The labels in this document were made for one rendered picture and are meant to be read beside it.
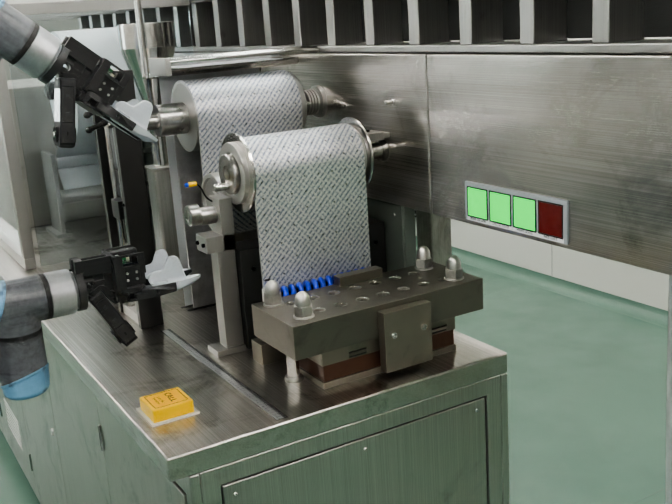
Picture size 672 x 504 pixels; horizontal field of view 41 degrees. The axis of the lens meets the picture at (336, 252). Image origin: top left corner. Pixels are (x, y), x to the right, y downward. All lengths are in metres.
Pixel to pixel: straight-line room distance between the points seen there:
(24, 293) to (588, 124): 0.90
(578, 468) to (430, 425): 1.60
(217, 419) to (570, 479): 1.82
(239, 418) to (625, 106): 0.76
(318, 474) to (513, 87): 0.71
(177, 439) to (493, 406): 0.60
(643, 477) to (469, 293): 1.61
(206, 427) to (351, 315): 0.30
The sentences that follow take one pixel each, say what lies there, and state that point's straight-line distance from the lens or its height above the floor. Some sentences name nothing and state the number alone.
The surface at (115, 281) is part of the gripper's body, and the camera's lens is 1.51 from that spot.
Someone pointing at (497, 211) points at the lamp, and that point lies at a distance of 1.54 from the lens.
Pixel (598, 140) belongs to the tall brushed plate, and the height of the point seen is 1.32.
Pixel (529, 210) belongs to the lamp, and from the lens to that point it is 1.48.
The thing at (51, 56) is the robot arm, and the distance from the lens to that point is 1.50.
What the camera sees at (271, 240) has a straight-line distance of 1.64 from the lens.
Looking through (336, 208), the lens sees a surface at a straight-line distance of 1.69.
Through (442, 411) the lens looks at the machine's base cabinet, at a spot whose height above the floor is 0.82.
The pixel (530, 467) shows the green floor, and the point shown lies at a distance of 3.16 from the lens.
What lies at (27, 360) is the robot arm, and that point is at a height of 1.02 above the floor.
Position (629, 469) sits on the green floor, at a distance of 3.19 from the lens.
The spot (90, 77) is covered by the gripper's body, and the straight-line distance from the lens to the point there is 1.53.
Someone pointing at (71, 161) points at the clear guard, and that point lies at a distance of 2.56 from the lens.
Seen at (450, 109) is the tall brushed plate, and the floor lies 1.34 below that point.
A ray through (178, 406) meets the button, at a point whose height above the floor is 0.92.
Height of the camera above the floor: 1.52
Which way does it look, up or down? 15 degrees down
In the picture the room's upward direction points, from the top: 4 degrees counter-clockwise
